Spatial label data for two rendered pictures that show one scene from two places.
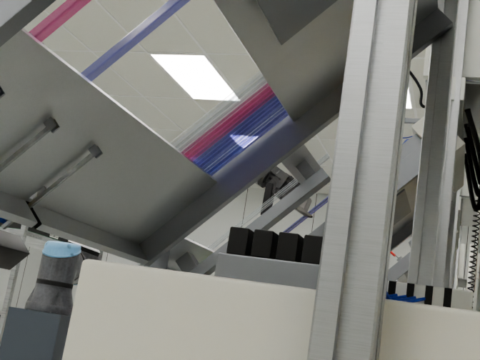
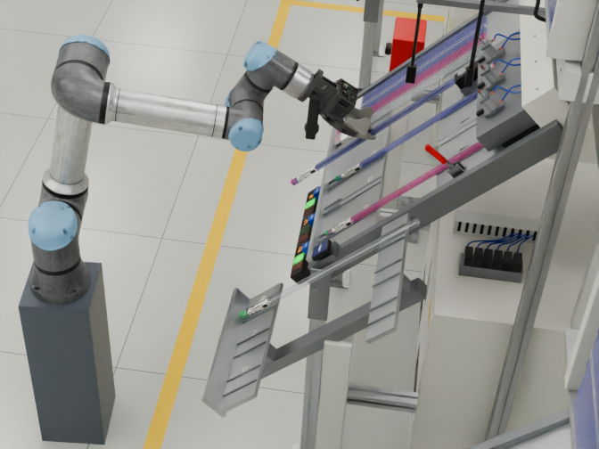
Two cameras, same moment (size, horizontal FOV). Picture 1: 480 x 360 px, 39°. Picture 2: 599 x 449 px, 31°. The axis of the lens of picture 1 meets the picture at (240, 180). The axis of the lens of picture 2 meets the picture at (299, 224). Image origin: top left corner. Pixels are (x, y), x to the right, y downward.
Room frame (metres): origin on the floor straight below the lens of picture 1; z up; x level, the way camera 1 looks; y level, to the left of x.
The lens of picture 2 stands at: (0.16, 0.41, 2.54)
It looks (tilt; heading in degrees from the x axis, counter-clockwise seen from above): 41 degrees down; 346
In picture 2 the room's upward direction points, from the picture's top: 3 degrees clockwise
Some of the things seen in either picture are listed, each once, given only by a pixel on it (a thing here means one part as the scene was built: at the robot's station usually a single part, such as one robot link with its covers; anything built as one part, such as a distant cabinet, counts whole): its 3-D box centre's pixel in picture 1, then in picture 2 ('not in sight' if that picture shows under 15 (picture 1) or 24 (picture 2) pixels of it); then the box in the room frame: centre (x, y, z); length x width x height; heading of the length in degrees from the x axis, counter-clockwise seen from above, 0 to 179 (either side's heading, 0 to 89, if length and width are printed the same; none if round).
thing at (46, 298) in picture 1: (51, 296); (59, 269); (2.22, 0.54, 0.60); 0.15 x 0.15 x 0.10
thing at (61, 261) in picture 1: (60, 261); (54, 233); (2.23, 0.53, 0.72); 0.13 x 0.12 x 0.14; 169
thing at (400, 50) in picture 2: not in sight; (397, 129); (2.96, -0.58, 0.39); 0.24 x 0.24 x 0.78; 71
